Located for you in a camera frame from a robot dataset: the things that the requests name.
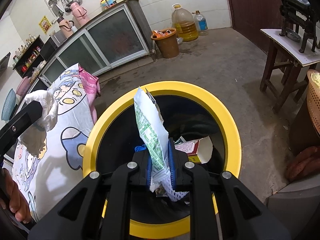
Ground white tissue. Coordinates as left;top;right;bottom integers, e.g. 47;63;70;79
25;90;58;131

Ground yellow red long box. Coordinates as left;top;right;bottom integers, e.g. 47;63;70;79
175;136;213;164

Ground white green wrapper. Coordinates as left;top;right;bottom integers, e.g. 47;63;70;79
133;88;187;202

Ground yellow rimmed black trash bin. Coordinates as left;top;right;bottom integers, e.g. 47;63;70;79
83;81;241;239

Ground kitchen counter cabinet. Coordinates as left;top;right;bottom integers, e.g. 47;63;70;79
4;0;156;160

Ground person's left hand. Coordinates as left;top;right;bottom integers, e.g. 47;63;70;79
1;168;32;224

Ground pink plastic basin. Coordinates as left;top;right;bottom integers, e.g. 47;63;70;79
16;77;31;97

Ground blue plastic basket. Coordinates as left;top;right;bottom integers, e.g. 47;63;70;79
1;89;16;121

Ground black spice shelf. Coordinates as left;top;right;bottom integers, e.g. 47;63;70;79
13;35;44;78

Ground silver range hood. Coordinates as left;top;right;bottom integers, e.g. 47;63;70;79
0;52;11;76

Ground cartoon astronaut tablecloth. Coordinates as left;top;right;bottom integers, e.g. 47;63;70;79
12;63;100;222

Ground black microwave oven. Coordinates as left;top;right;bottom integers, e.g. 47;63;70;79
40;30;66;61

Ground pink thermos left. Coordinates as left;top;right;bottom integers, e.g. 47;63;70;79
57;17;78;38

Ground pink thermos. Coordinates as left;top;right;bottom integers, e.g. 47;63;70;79
57;17;78;38
70;2;90;26

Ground pink thermos right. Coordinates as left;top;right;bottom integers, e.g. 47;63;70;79
70;2;90;26

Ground hanging utensil rack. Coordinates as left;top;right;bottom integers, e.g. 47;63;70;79
48;0;82;17

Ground yellow detergent bottles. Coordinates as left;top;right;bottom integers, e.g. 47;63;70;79
100;0;117;9

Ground woven orange basket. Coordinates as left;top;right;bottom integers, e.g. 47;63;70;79
306;69;320;134

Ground brown plastic waste bucket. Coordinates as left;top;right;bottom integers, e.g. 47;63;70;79
151;28;180;59

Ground wooden stool table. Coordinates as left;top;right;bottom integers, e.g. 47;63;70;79
260;29;319;114

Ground large cooking oil jug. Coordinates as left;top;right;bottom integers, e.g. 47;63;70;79
171;3;199;42

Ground blue label water bottle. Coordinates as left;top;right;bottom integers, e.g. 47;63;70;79
192;10;208;36

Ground black cast iron machine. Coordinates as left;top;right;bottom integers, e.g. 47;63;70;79
279;0;319;53

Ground dark red wooden door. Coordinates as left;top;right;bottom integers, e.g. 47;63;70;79
228;0;283;53

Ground yellow wall poster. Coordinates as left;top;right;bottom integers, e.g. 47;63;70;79
39;16;52;34

